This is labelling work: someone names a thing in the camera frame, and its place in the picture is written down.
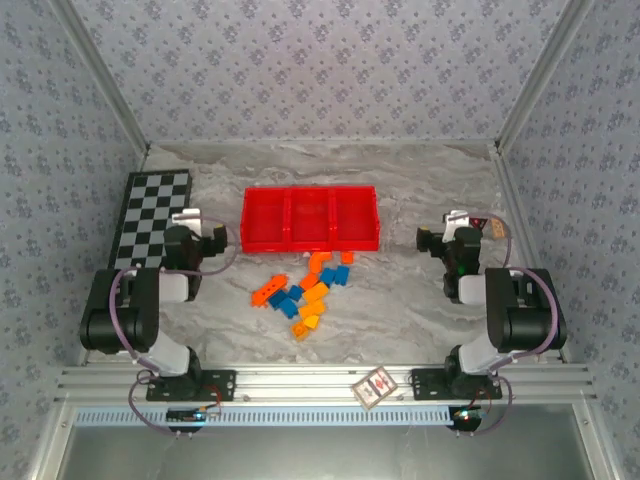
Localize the orange holed lego plate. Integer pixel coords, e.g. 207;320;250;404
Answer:
250;274;291;307

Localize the red three-compartment tray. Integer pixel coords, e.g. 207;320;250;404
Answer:
240;185;381;254

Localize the black grey checkerboard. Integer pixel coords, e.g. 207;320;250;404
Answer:
108;169;195;275

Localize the right circuit board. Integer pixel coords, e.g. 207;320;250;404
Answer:
451;405;489;425

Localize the circuit board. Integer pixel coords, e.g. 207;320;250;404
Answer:
451;405;489;425
166;407;222;425

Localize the left circuit board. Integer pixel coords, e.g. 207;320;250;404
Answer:
166;407;222;425

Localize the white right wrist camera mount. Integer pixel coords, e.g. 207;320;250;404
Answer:
442;209;476;244

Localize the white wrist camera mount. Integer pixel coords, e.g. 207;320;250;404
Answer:
172;208;204;236
442;209;476;244

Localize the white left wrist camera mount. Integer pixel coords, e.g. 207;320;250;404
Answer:
172;208;204;236

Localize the aluminium side rail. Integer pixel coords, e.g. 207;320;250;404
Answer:
492;144;572;362

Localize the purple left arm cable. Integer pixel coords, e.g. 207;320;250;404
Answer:
108;216;242;437

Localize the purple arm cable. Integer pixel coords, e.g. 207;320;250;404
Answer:
108;216;242;437
449;212;560;437

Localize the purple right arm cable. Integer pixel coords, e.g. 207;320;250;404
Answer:
449;212;560;437

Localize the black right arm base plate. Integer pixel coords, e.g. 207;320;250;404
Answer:
410;367;503;401

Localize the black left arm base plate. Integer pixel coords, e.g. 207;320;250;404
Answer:
146;368;237;403

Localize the small card on rail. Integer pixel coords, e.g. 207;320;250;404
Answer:
351;366;400;411

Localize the aluminium front rail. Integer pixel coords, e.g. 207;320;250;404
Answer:
53;363;599;405

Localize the slotted blue cable duct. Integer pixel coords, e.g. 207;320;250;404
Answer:
73;405;457;428

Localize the aluminium frame post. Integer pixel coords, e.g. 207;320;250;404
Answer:
49;0;154;154
494;0;599;154

